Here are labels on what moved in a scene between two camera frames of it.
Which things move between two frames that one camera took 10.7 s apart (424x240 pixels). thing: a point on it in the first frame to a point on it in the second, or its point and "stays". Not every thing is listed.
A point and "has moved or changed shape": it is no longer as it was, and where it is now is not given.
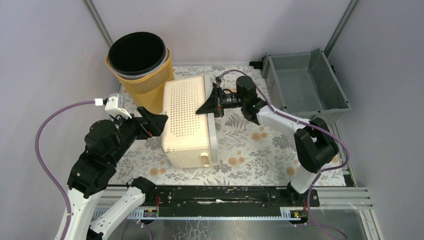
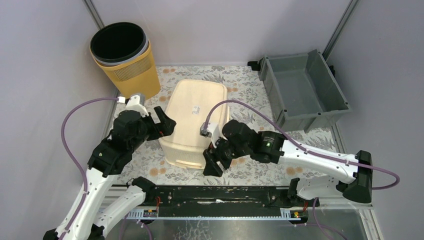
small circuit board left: [150, 213] stays
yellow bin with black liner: [142, 63] has moved or changed shape
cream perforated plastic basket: [189, 139] has moved or changed shape
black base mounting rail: [230, 201] stays
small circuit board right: [294, 214] stays
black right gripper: [213, 104] to [211, 167]
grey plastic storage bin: [304, 85] stays
